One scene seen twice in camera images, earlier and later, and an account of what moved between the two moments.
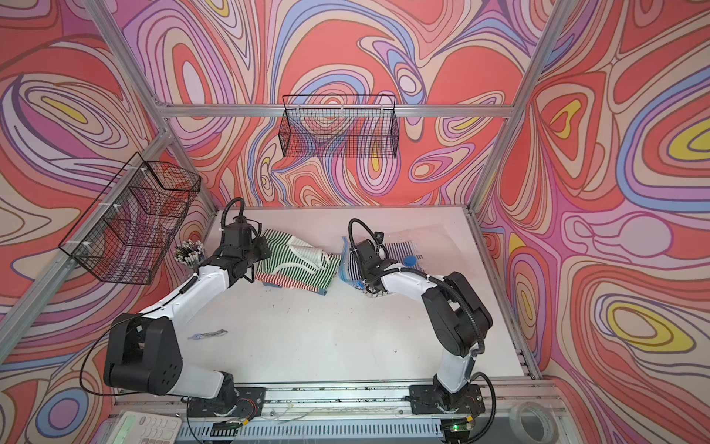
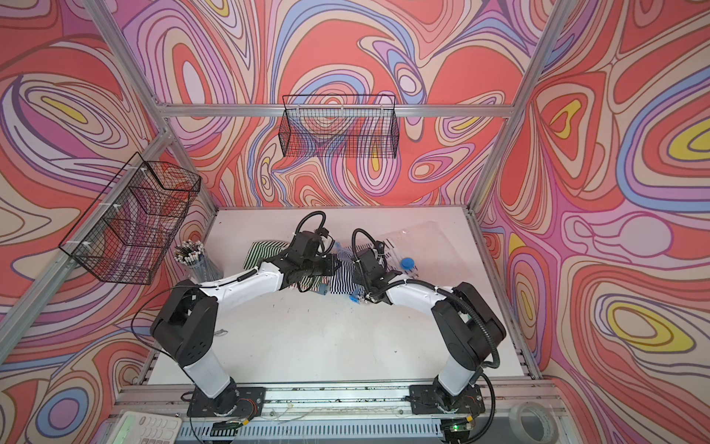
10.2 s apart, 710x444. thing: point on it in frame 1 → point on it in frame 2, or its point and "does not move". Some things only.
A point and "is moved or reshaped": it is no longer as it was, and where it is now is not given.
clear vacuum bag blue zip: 433,248 is moved or reshaped
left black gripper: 260,242 → 331,267
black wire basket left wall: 125,233 does not move
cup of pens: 189,252 does not move
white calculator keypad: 136,427 does not move
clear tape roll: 551,431 does not move
